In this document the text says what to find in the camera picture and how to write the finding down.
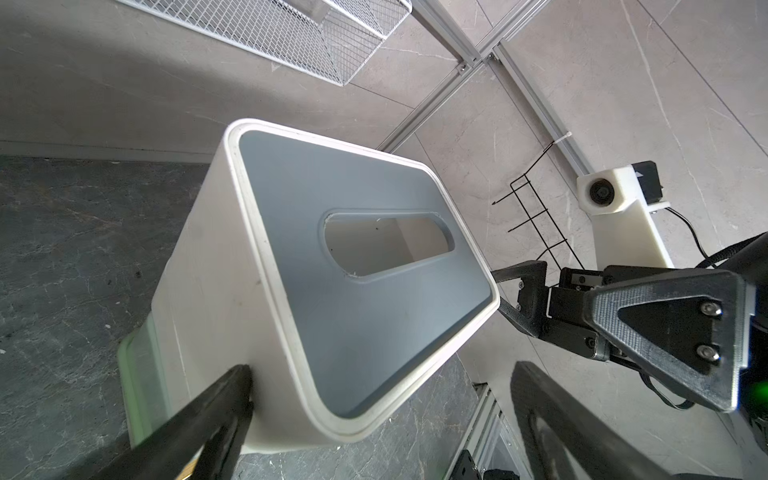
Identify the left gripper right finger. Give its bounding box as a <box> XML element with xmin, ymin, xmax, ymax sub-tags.
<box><xmin>510</xmin><ymin>361</ymin><xmax>671</xmax><ymax>479</ymax></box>

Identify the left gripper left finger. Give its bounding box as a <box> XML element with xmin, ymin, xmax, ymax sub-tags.
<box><xmin>93</xmin><ymin>364</ymin><xmax>254</xmax><ymax>479</ymax></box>

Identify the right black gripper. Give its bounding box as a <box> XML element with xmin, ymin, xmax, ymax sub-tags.
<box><xmin>491</xmin><ymin>234</ymin><xmax>767</xmax><ymax>420</ymax></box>

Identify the green tissue box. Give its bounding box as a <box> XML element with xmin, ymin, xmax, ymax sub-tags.
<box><xmin>117</xmin><ymin>314</ymin><xmax>171</xmax><ymax>448</ymax></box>

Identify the grey lid white tissue box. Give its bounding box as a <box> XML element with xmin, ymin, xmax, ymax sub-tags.
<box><xmin>150</xmin><ymin>119</ymin><xmax>500</xmax><ymax>453</ymax></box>

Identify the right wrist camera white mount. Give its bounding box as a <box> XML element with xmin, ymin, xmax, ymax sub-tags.
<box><xmin>577</xmin><ymin>162</ymin><xmax>674</xmax><ymax>270</ymax></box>

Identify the black wire hook rack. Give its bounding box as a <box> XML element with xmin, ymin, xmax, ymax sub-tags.
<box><xmin>490</xmin><ymin>133</ymin><xmax>585</xmax><ymax>270</ymax></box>

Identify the white wire mesh basket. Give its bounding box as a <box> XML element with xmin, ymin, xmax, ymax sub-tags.
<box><xmin>125</xmin><ymin>0</ymin><xmax>413</xmax><ymax>86</ymax></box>

